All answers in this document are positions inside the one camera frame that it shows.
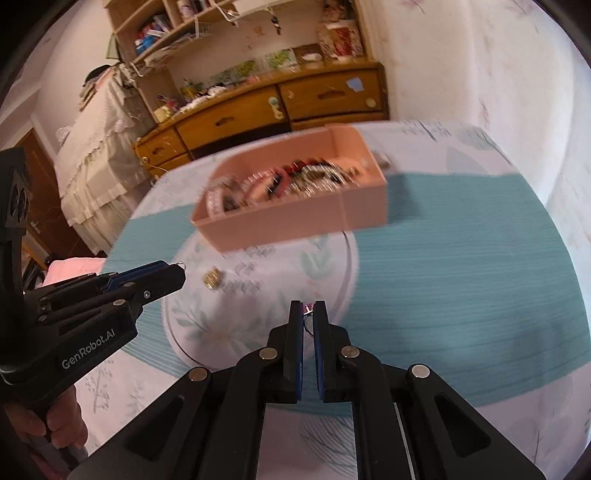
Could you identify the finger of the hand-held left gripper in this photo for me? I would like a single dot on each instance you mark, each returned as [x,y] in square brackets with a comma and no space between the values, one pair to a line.
[134,274]
[159,282]

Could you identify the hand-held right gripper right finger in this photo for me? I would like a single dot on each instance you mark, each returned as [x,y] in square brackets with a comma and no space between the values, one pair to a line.
[325,360]

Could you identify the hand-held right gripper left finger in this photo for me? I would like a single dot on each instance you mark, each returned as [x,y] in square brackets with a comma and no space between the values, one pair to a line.
[286,360]

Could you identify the tiny red stud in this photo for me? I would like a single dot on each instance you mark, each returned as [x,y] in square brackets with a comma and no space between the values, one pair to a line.
[308,307]

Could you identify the pink band smart watch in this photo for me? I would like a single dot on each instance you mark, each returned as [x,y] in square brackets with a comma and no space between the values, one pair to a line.
[219,194]

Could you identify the pink plastic box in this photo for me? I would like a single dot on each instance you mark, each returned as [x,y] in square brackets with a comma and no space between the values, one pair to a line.
[286,221]

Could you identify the gold leaf brooch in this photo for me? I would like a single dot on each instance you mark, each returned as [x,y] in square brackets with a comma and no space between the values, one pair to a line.
[325,182]

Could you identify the person's left hand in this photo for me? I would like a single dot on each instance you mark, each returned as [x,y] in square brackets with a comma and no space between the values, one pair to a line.
[64,424]

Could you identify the pink quilted blanket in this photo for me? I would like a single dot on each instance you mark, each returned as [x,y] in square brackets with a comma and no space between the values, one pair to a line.
[74,272]

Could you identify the white lace cloth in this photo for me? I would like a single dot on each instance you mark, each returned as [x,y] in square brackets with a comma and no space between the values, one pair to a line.
[101,161]

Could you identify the brown wooden door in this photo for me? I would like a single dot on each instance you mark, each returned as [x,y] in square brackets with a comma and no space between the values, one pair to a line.
[41,198]

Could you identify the tree print tablecloth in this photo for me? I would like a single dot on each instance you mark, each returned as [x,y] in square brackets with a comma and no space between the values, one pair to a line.
[452,286]

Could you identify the cream mug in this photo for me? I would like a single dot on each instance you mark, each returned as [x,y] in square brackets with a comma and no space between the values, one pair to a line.
[165,113]

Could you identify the wooden desk with drawers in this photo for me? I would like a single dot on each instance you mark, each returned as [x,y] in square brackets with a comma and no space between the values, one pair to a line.
[240,115]

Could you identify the wooden shelf hutch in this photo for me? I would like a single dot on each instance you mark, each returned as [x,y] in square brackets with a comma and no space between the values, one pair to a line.
[207,46]

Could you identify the red patterned cup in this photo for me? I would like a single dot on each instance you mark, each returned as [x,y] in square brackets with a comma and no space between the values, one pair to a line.
[346,41]

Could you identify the white leaf print sheet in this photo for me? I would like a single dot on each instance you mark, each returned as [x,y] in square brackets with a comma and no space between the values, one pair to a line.
[498,83]

